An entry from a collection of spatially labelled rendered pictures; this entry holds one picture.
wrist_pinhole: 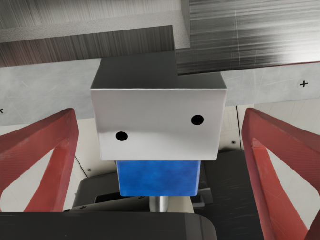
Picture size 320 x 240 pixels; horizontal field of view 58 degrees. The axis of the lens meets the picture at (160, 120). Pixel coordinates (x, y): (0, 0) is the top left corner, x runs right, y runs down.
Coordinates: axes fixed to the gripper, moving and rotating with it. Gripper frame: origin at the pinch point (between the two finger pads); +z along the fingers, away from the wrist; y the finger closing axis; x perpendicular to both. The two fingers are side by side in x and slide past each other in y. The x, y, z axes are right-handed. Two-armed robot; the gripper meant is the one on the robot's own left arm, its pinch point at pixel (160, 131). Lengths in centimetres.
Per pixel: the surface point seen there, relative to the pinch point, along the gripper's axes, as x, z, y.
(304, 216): 125, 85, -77
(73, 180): 95, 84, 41
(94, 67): -0.8, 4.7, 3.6
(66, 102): 1.5, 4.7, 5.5
